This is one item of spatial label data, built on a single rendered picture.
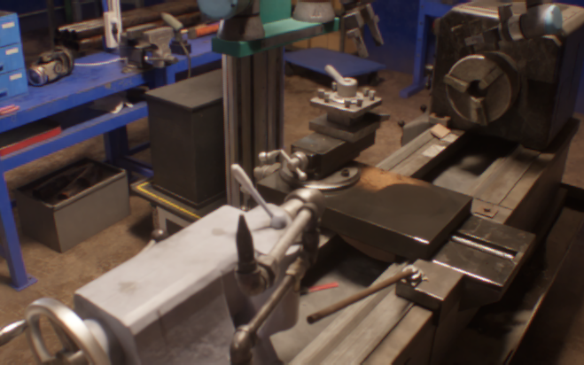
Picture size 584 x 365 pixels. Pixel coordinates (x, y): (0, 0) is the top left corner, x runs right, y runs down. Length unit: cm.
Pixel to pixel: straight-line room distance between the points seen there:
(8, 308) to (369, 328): 200
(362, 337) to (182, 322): 52
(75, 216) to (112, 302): 236
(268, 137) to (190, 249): 191
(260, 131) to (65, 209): 110
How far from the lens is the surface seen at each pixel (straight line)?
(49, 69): 315
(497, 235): 176
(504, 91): 223
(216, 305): 105
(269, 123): 291
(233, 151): 275
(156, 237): 119
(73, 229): 333
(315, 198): 131
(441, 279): 153
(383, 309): 147
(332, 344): 135
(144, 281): 100
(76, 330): 89
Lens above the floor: 174
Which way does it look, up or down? 28 degrees down
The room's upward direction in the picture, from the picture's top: 1 degrees clockwise
